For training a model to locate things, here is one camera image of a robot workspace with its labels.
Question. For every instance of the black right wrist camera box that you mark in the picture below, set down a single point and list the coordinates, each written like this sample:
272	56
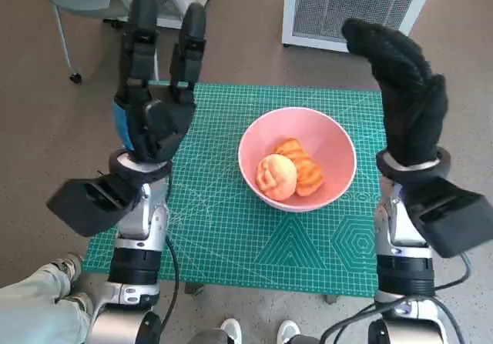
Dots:
450	221

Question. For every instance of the white cabinet with mesh front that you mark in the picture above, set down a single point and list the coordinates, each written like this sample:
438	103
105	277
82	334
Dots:
346	5

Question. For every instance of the black table bracket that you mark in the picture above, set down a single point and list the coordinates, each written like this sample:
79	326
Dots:
332	298
192	289

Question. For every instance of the oblong striped toy bread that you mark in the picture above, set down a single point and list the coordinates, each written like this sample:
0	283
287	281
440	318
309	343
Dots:
308	174

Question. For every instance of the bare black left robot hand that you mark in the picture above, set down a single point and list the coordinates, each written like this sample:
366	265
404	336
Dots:
158	128

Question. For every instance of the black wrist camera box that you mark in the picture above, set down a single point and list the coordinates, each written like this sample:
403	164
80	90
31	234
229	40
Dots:
88	205
450	221

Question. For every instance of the pink bowl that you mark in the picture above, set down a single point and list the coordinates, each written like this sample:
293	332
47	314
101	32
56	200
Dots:
292	124

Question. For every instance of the round toy bread bun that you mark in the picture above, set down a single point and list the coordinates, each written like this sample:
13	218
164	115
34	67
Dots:
275	176

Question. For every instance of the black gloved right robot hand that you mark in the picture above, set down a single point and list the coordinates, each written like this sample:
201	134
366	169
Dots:
412	109

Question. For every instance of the green cutting mat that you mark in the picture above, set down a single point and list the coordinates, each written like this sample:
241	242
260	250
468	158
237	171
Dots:
231	244

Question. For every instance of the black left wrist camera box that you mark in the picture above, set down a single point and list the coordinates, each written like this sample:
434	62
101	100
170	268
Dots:
88	205

